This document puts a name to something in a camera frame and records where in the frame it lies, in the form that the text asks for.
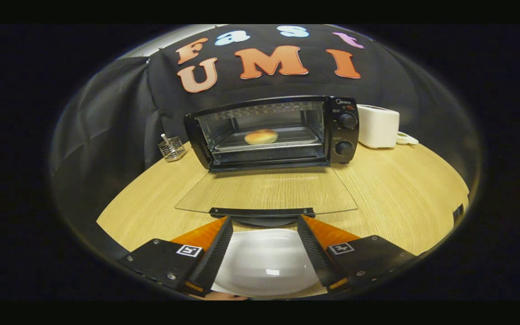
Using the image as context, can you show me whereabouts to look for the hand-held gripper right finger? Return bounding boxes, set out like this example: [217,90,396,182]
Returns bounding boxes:
[297,214,418,293]

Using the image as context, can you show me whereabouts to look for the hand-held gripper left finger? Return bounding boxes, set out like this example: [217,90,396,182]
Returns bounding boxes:
[116,216,234,297]

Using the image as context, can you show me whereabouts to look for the black toaster oven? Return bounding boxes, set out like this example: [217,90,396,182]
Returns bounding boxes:
[174,95,360,228]

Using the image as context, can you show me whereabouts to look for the round golden bread bun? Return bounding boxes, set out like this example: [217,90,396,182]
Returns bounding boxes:
[244,129,279,145]

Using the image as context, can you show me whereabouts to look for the white toaster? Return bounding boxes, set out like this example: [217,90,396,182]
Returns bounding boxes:
[357,104,400,149]

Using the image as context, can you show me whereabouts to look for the white plate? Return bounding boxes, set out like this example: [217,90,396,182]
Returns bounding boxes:
[210,228,321,297]

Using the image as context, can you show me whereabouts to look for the black backdrop cloth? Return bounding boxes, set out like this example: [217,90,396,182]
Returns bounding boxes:
[49,24,484,253]

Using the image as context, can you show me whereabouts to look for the metal wire holder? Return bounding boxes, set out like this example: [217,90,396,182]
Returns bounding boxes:
[158,133,187,162]

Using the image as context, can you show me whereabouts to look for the white power cable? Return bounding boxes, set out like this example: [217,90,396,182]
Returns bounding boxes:
[395,131,419,146]

